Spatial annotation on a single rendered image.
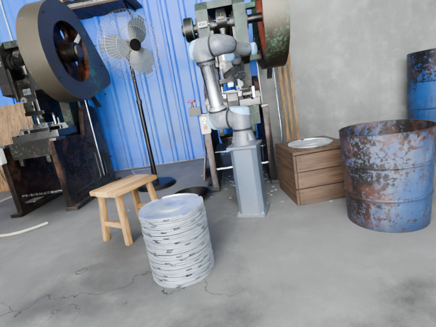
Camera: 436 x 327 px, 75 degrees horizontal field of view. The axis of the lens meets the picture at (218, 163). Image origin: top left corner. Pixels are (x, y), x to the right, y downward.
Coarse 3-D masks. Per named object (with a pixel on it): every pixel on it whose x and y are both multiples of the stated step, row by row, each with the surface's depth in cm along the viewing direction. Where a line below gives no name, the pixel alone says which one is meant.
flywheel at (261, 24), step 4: (256, 0) 250; (260, 0) 249; (256, 4) 253; (260, 4) 251; (256, 8) 257; (260, 8) 233; (256, 12) 261; (260, 24) 260; (260, 28) 261; (260, 32) 261; (264, 32) 255; (260, 36) 261; (264, 36) 259; (260, 40) 263; (264, 40) 259; (264, 44) 258; (264, 48) 256; (264, 52) 252; (264, 56) 252
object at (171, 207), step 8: (152, 200) 137; (168, 200) 135; (176, 200) 131; (184, 200) 131; (192, 200) 129; (200, 200) 128; (144, 208) 129; (152, 208) 128; (160, 208) 124; (168, 208) 123; (176, 208) 122; (184, 208) 121; (192, 208) 120; (152, 216) 118; (160, 216) 117; (168, 216) 116; (176, 216) 113
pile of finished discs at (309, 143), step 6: (312, 138) 206; (318, 138) 204; (324, 138) 200; (288, 144) 198; (294, 144) 198; (300, 144) 193; (306, 144) 189; (312, 144) 187; (318, 144) 185; (324, 144) 180
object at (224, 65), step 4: (220, 56) 233; (220, 60) 233; (224, 60) 233; (220, 64) 233; (224, 64) 233; (228, 64) 234; (220, 68) 234; (224, 68) 232; (228, 68) 232; (220, 72) 236; (224, 72) 231; (228, 76) 233; (232, 76) 233
